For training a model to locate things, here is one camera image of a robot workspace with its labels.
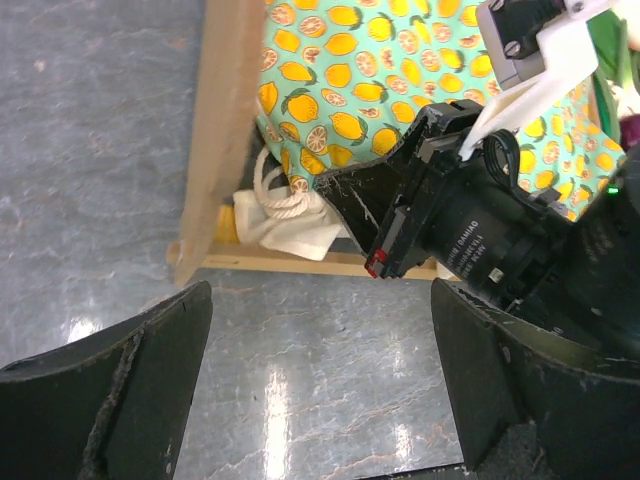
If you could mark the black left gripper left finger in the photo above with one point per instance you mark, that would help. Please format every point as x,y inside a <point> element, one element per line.
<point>113,405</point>

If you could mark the green plastic crate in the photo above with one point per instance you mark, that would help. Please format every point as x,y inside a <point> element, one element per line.
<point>609,35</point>

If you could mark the wooden pet bed frame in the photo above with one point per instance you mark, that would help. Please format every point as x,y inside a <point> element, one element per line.
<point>220,140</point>

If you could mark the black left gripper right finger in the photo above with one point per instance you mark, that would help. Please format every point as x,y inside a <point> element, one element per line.
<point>522,396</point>

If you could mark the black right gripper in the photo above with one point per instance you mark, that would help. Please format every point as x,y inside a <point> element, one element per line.
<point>421,200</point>

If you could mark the lemon print cushion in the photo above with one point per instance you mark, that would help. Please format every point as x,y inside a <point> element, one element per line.
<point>565,148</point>

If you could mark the purple onion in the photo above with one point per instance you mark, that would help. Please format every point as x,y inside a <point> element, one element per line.
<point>630,131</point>

